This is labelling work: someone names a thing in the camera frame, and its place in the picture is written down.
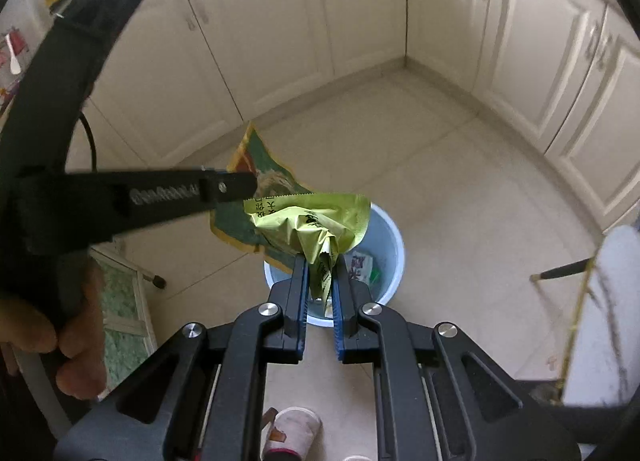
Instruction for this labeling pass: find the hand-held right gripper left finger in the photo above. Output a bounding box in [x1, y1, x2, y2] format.
[52, 253, 310, 461]

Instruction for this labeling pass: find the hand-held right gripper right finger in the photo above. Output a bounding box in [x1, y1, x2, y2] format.
[331, 253, 583, 461]

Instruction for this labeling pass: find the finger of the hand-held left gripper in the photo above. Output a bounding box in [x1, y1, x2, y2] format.
[199, 167, 259, 212]

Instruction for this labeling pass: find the green snack packet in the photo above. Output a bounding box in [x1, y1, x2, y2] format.
[210, 122, 313, 274]

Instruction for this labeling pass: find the green white checkered wrapper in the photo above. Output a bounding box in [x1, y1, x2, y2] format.
[347, 250, 385, 287]

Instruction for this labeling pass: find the lime green packet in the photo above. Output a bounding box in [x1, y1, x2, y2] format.
[243, 192, 372, 312]

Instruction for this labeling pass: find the blue trash bin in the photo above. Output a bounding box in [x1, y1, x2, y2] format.
[263, 204, 406, 329]

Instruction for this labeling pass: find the person's left hand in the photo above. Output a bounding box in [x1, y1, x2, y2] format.
[0, 258, 108, 399]

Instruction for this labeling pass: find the green patterned stool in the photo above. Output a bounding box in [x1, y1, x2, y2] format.
[90, 246, 167, 399]

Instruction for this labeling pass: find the red white sticker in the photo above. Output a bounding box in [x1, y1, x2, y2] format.
[0, 28, 27, 77]

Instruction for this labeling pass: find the black metal table leg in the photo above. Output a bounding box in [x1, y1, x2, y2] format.
[530, 257, 596, 283]

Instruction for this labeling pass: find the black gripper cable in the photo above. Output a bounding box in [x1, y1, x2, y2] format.
[79, 108, 98, 173]

